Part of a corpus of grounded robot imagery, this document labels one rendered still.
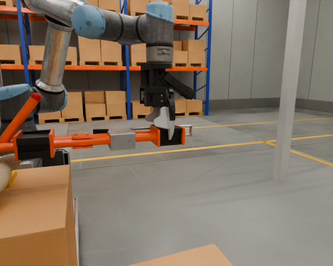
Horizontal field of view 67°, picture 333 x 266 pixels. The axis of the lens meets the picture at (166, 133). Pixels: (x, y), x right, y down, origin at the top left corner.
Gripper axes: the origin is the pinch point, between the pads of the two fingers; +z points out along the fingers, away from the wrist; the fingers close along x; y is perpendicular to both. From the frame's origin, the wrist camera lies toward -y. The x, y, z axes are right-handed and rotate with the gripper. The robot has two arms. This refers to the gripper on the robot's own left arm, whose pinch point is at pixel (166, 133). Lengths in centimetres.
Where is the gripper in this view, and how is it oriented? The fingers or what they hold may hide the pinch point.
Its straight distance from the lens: 75.8
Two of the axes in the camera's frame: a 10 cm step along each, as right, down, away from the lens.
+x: 3.4, 2.1, -9.2
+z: 0.0, 9.8, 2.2
